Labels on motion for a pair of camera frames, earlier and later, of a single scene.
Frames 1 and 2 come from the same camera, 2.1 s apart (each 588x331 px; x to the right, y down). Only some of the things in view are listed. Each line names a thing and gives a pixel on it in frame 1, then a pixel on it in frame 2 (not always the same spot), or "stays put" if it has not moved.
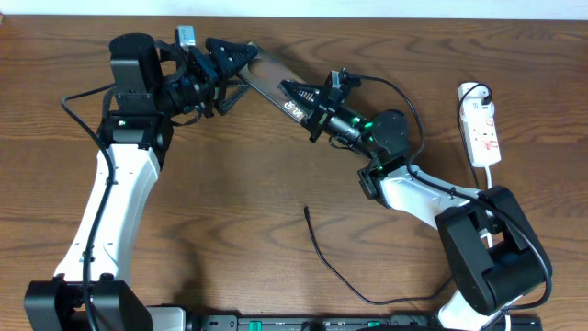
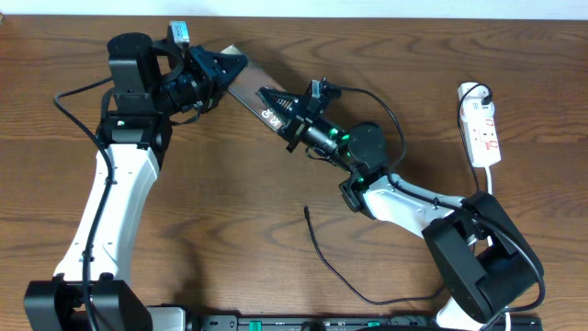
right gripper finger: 310,97 to 287,107
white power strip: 480,124 stays put
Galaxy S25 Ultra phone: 265,74 to 249,82
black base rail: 351,323 stays put
